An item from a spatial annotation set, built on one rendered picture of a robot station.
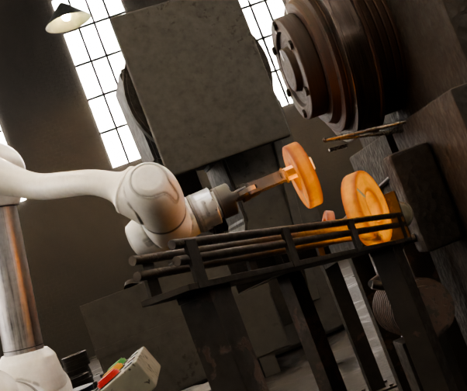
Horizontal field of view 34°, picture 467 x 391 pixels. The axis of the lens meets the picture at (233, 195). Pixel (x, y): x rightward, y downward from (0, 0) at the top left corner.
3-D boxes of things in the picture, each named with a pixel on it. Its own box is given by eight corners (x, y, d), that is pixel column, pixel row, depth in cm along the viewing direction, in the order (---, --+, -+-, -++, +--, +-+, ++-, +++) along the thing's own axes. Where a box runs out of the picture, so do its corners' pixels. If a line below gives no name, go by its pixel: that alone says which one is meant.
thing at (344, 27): (354, 147, 228) (297, 1, 231) (399, 115, 181) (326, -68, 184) (334, 154, 227) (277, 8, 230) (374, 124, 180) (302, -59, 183)
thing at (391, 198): (413, 240, 157) (395, 190, 159) (412, 240, 157) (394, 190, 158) (380, 250, 161) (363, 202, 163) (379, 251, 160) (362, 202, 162)
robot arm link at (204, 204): (202, 232, 168) (227, 221, 169) (185, 194, 169) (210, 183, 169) (201, 234, 177) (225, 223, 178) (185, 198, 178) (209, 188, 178)
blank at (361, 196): (396, 256, 153) (382, 261, 155) (389, 192, 162) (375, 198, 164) (358, 220, 143) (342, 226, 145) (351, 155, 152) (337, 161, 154)
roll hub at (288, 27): (316, 122, 218) (281, 32, 220) (337, 101, 190) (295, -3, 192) (299, 129, 217) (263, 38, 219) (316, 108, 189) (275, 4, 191)
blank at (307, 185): (292, 150, 184) (279, 156, 184) (297, 132, 169) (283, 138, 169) (319, 209, 182) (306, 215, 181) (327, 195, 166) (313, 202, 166)
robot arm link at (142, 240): (205, 243, 175) (198, 220, 163) (142, 271, 174) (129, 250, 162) (188, 205, 180) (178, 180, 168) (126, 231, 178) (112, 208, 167)
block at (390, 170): (458, 237, 183) (420, 144, 185) (470, 236, 175) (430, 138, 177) (416, 254, 182) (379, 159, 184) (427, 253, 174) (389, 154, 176)
